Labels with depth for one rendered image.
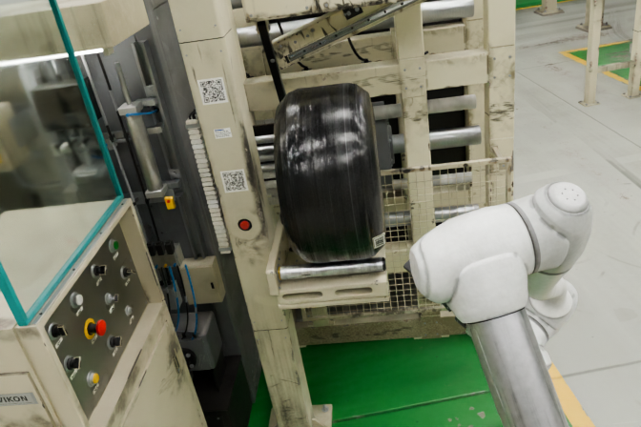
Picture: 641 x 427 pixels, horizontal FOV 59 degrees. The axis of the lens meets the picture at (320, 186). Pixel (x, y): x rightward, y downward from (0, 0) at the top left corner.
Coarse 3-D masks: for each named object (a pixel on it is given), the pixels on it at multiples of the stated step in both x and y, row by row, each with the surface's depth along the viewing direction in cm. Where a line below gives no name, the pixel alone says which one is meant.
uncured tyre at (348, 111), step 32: (288, 96) 169; (320, 96) 165; (352, 96) 163; (288, 128) 159; (320, 128) 157; (352, 128) 155; (288, 160) 156; (320, 160) 154; (352, 160) 153; (288, 192) 156; (320, 192) 154; (352, 192) 154; (288, 224) 161; (320, 224) 158; (352, 224) 158; (384, 224) 169; (320, 256) 169; (352, 256) 170
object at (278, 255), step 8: (280, 224) 202; (280, 232) 197; (280, 240) 193; (272, 248) 188; (280, 248) 191; (272, 256) 184; (280, 256) 190; (272, 264) 180; (280, 264) 189; (272, 272) 177; (272, 280) 178; (280, 280) 184; (272, 288) 179
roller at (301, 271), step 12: (300, 264) 182; (312, 264) 181; (324, 264) 180; (336, 264) 180; (348, 264) 179; (360, 264) 179; (372, 264) 178; (384, 264) 178; (288, 276) 181; (300, 276) 181; (312, 276) 181
